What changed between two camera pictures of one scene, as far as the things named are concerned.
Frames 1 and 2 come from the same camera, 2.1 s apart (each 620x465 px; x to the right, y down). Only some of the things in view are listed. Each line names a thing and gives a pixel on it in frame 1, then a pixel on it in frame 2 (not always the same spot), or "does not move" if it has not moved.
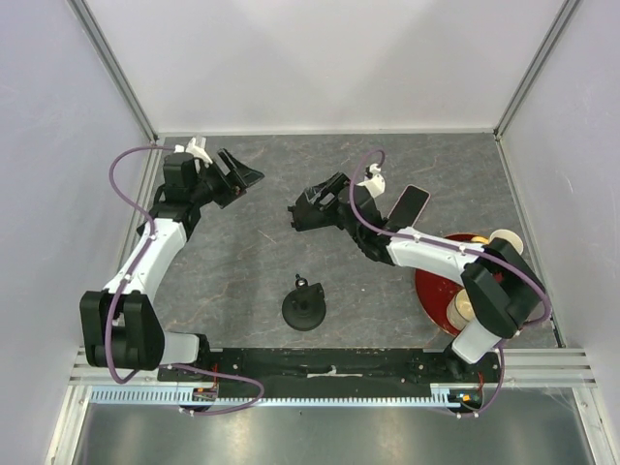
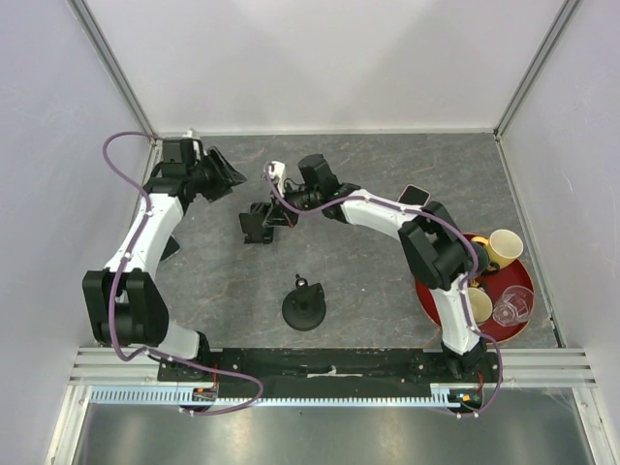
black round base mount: (304, 308) does not move
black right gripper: (316, 194) to (281, 214)
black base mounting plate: (337, 371) does not move
